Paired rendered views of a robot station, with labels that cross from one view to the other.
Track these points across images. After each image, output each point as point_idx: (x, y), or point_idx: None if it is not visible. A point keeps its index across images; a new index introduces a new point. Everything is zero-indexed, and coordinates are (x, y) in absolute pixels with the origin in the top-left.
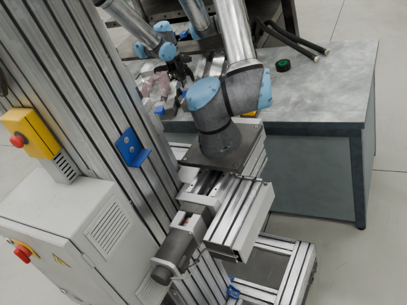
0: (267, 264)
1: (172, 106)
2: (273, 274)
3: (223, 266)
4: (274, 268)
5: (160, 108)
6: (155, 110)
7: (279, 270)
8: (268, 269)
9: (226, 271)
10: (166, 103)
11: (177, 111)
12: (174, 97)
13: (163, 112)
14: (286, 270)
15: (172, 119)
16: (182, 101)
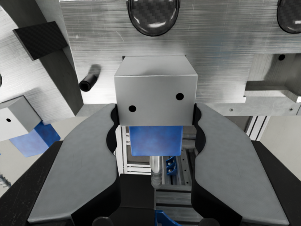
0: (230, 117)
1: (66, 108)
2: (237, 124)
3: (190, 127)
4: (238, 120)
5: (27, 137)
6: (15, 145)
7: (242, 120)
8: (232, 121)
9: (193, 130)
10: (15, 87)
11: (75, 69)
12: (14, 36)
13: (51, 133)
14: (251, 123)
15: (85, 111)
16: (159, 178)
